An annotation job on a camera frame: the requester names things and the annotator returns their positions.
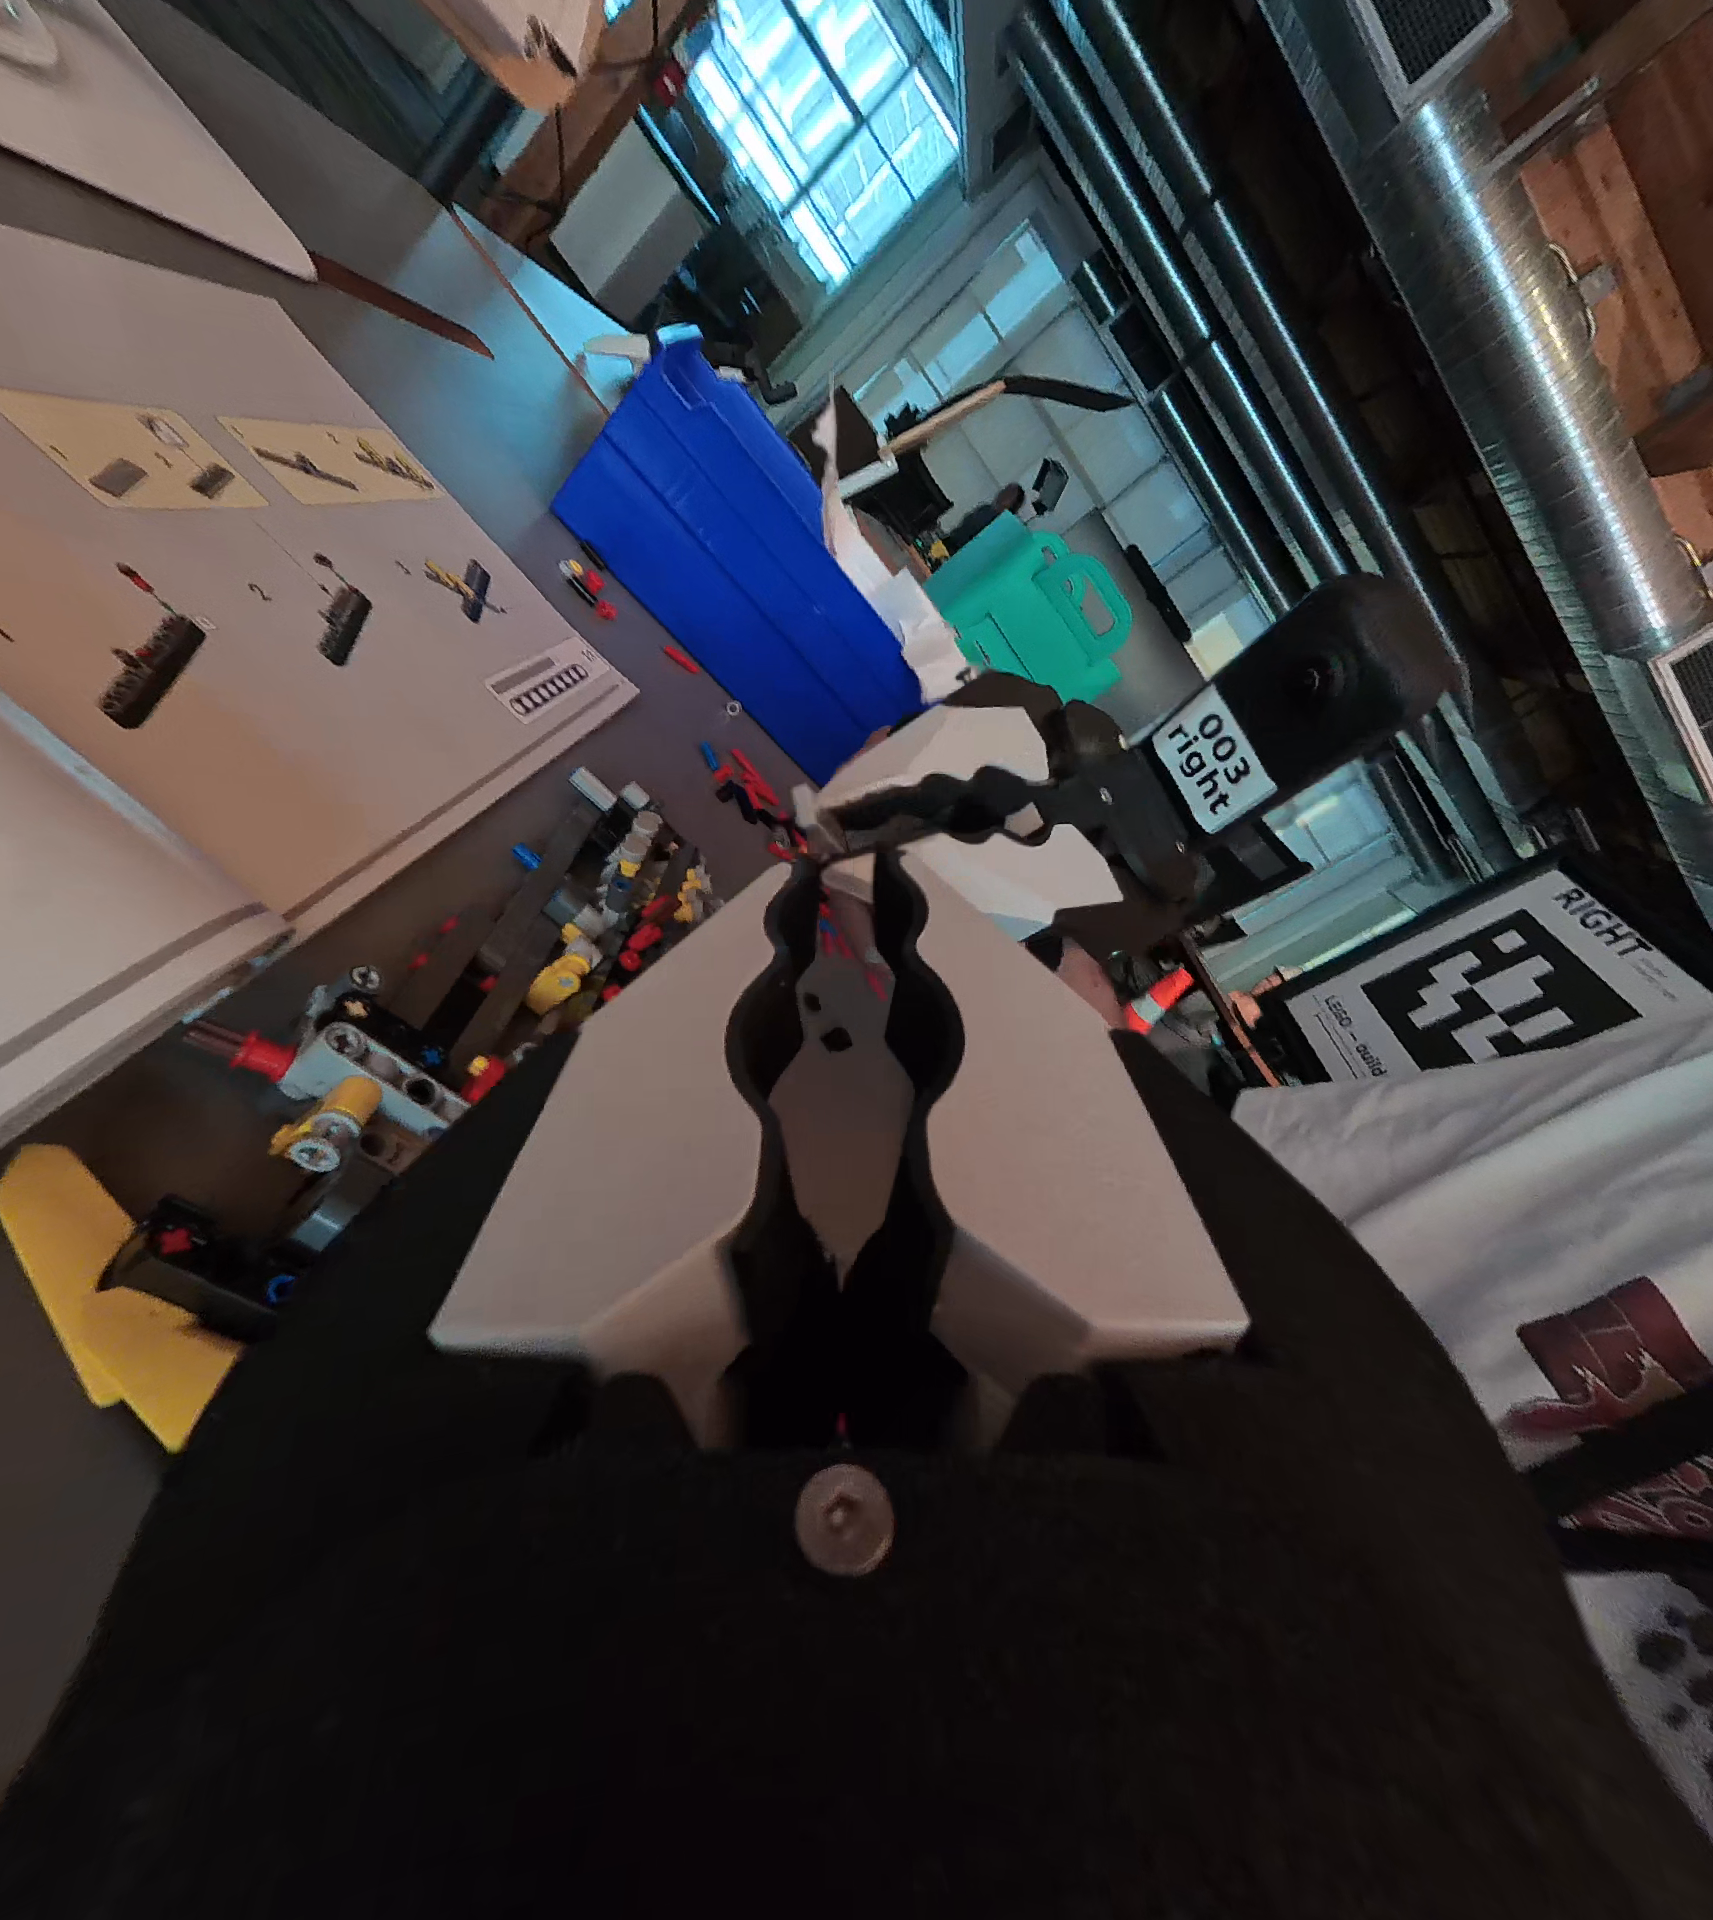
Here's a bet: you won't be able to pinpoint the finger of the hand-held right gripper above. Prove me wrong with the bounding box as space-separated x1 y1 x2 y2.
792 704 1067 844
857 817 1151 950

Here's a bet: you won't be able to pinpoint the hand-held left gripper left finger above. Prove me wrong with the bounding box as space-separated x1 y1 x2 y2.
429 863 858 1450

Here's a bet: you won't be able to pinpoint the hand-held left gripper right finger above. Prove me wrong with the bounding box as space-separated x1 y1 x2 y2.
861 847 1252 1443

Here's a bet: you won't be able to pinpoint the partly built lego car chassis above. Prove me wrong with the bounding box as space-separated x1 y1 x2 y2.
0 767 722 1454

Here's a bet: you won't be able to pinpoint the teal carrying case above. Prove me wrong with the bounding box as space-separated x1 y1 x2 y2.
931 516 1134 699

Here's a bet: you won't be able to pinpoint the crumpled white paper bag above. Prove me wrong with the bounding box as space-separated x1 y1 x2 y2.
818 383 978 707

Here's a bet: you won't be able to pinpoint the scattered red and blue pins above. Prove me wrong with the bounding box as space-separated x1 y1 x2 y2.
556 554 816 869

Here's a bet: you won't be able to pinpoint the blue plastic bin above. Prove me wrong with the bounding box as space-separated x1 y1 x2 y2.
551 337 934 782

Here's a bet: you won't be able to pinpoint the black framed marker sign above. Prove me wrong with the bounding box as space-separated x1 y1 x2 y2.
1252 855 1713 1089

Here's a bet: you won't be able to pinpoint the open instruction booklet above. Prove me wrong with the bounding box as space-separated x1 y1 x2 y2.
0 196 639 1218

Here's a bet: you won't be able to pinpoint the large grid window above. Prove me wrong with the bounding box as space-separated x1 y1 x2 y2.
676 0 967 285

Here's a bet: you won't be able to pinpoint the white clipboard stand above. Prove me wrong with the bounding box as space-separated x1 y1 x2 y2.
0 0 317 280

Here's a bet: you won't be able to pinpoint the silver ventilation duct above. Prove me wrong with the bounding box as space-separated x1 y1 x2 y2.
1252 0 1713 961

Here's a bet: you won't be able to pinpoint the black lanyard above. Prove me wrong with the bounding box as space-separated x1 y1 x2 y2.
1523 1396 1713 1578

